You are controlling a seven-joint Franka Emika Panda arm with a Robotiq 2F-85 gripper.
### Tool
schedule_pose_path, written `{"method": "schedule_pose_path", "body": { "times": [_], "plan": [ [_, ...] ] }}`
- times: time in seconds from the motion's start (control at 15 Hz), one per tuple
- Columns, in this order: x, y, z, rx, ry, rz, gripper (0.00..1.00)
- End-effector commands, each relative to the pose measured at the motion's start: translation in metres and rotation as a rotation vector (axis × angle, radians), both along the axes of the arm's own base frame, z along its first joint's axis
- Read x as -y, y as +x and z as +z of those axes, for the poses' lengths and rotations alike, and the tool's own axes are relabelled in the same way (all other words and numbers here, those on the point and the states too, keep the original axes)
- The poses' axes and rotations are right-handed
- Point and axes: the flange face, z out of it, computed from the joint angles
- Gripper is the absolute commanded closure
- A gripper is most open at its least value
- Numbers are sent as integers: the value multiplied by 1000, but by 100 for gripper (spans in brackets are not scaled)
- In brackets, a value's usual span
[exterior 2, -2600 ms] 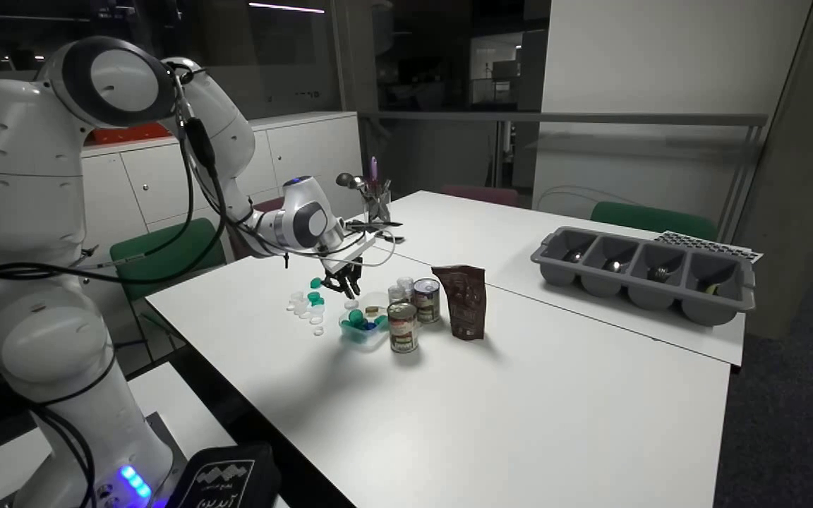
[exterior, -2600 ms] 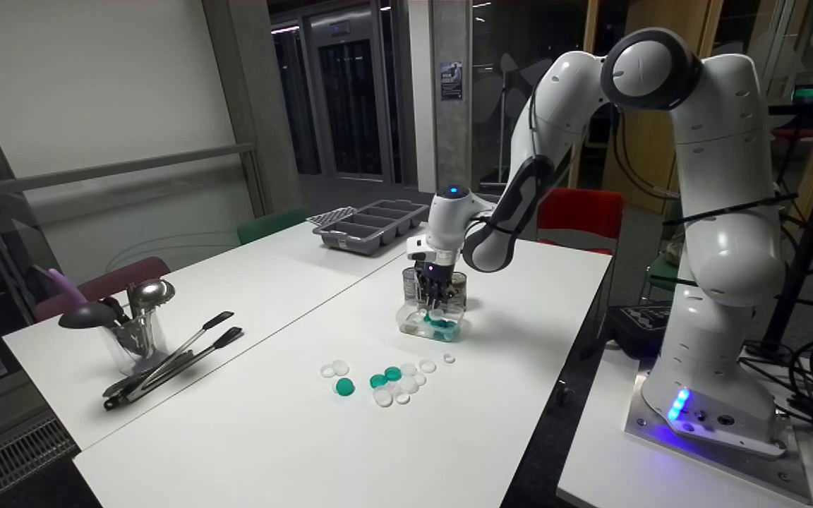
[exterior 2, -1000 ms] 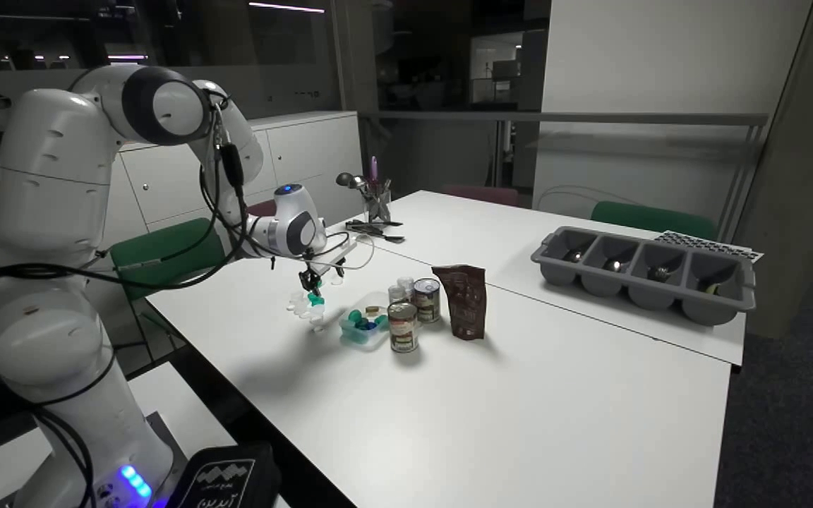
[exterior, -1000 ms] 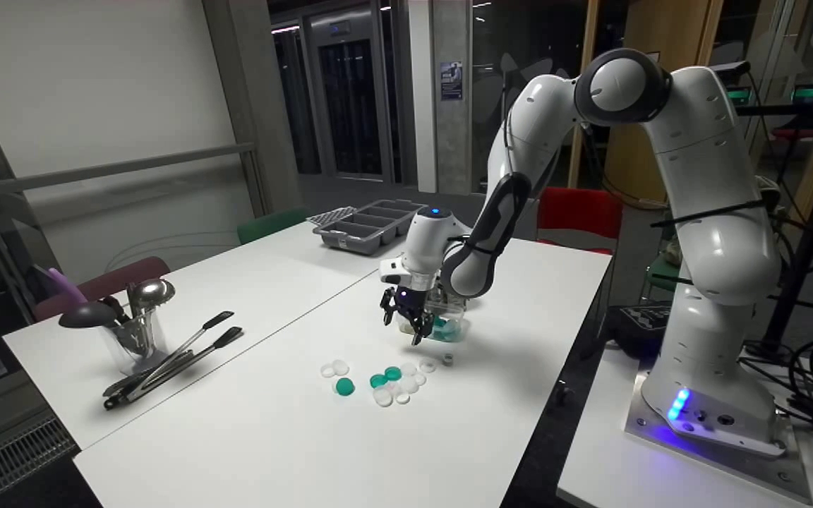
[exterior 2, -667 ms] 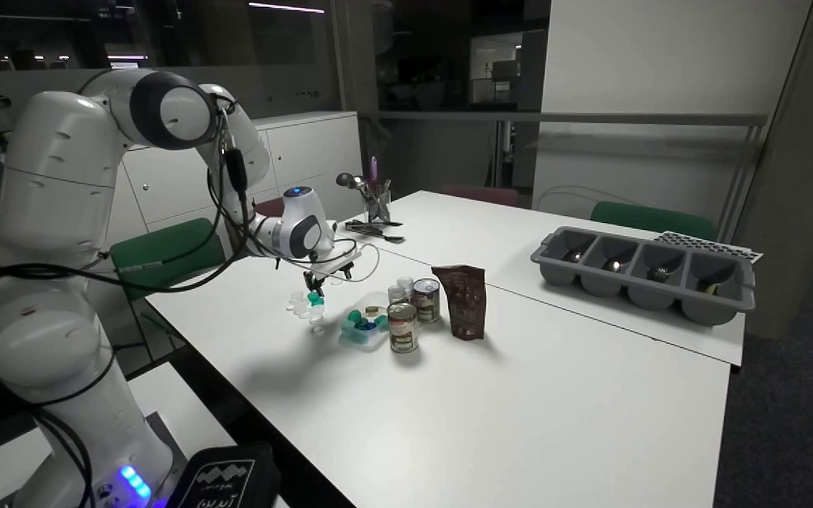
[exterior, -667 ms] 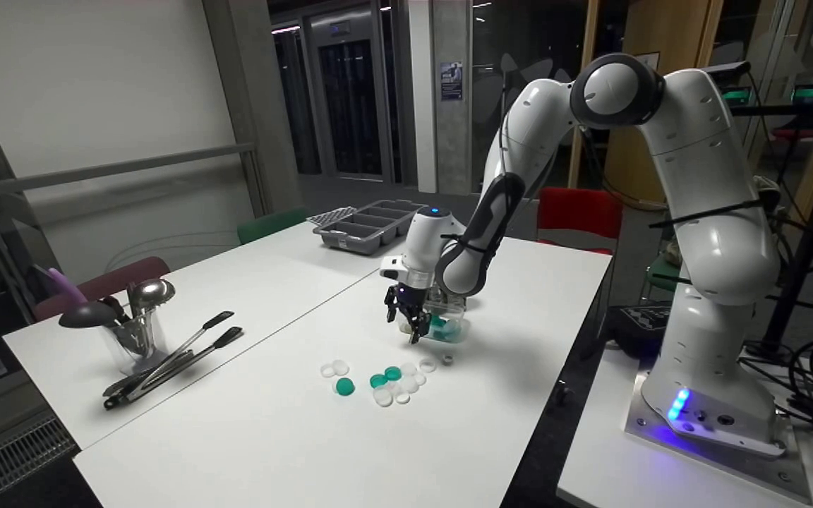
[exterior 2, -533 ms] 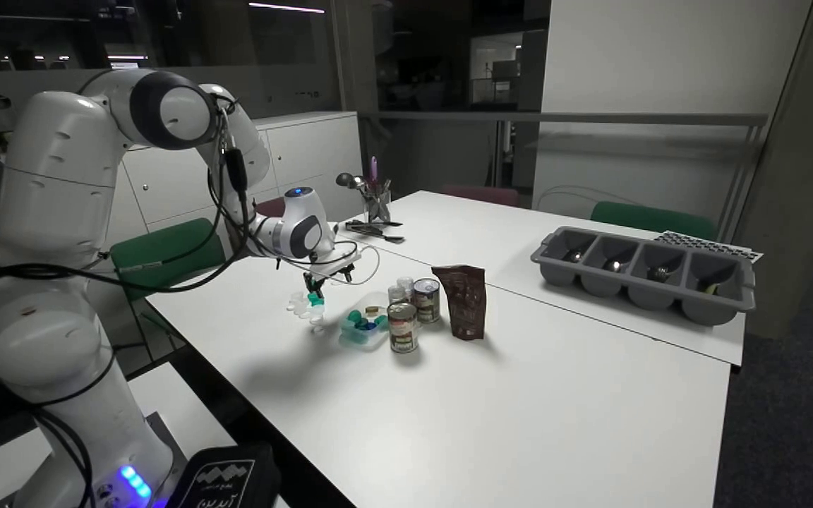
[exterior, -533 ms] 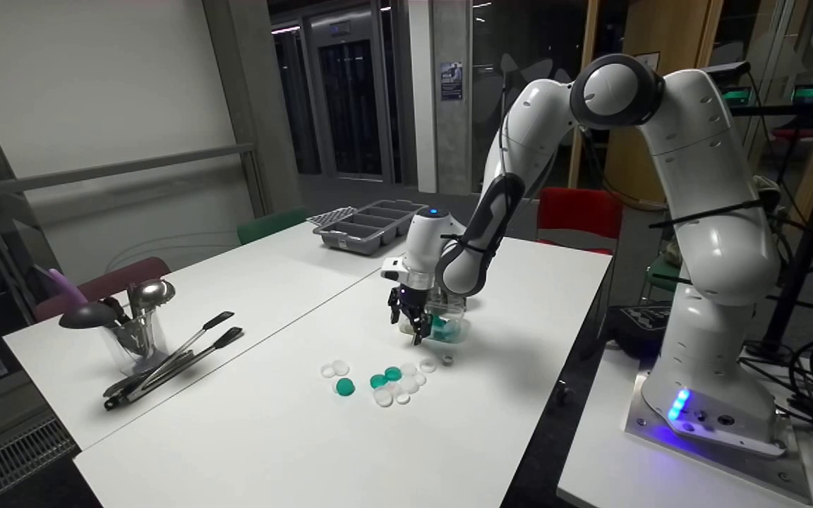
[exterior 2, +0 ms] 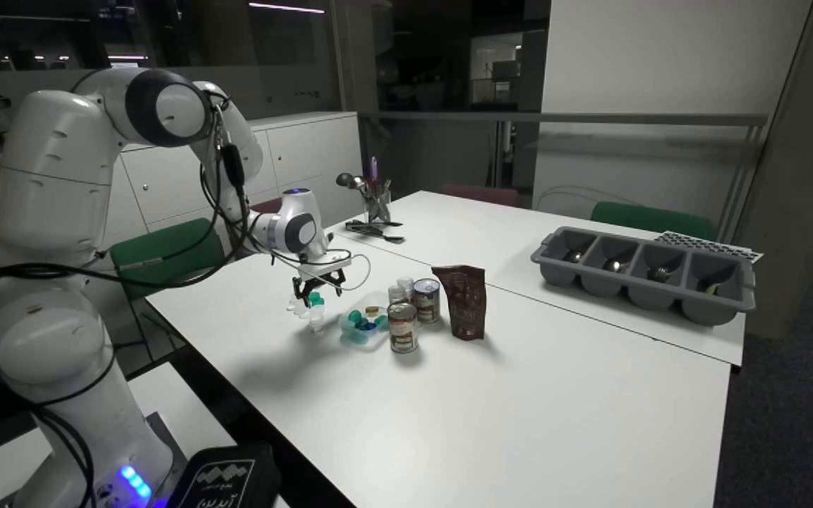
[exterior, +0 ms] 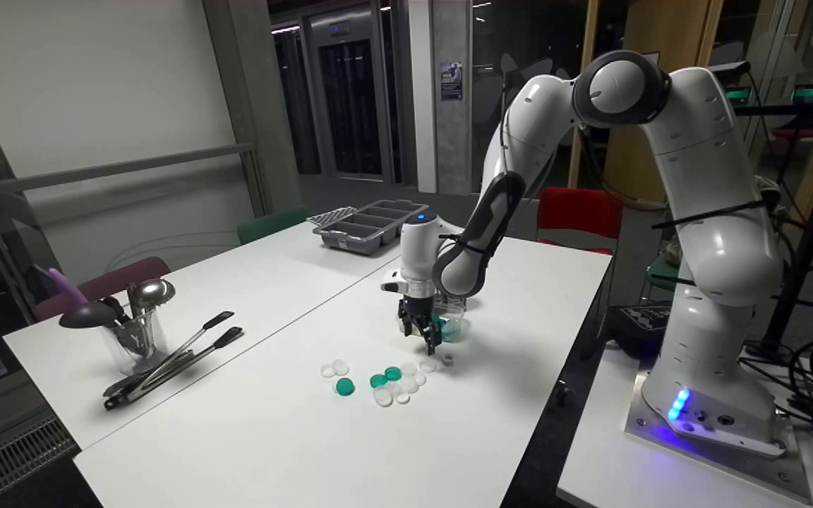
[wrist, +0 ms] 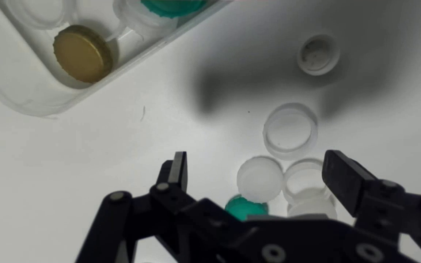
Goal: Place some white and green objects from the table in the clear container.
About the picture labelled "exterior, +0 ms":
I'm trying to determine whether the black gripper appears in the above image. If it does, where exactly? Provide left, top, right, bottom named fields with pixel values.
left=396, top=291, right=443, bottom=360

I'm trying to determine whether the clear plastic container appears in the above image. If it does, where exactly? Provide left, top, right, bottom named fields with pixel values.
left=396, top=299, right=476, bottom=348

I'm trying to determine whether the grey cutlery tray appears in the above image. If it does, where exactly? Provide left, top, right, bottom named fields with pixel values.
left=308, top=199, right=433, bottom=257

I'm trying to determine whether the green chair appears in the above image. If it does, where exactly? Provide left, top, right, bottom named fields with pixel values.
left=234, top=207, right=312, bottom=248

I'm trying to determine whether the red chair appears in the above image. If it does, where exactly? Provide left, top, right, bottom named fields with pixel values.
left=533, top=186, right=627, bottom=257

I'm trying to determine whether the black control box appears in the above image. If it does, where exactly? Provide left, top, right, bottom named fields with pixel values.
left=607, top=299, right=676, bottom=361

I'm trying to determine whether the glass utensil holder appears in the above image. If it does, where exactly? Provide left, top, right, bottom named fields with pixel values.
left=121, top=303, right=173, bottom=361

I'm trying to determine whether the metal ladle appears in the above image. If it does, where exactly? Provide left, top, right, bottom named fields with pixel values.
left=128, top=278, right=181, bottom=327

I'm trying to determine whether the black ladle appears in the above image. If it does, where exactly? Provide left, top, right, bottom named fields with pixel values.
left=58, top=299, right=142, bottom=348

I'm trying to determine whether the grey handrail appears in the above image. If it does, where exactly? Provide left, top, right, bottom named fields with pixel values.
left=0, top=142, right=260, bottom=209

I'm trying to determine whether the purple utensil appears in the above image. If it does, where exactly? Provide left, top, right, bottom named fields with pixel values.
left=44, top=264, right=96, bottom=315

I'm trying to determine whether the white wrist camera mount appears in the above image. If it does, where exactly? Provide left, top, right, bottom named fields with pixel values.
left=378, top=268, right=409, bottom=298

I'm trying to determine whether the small wall poster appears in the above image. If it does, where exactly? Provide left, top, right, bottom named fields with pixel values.
left=439, top=59, right=470, bottom=104

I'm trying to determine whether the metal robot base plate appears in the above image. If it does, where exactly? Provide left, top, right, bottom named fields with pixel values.
left=622, top=374, right=813, bottom=508

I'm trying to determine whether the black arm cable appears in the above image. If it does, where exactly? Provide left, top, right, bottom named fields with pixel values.
left=646, top=189, right=789, bottom=238

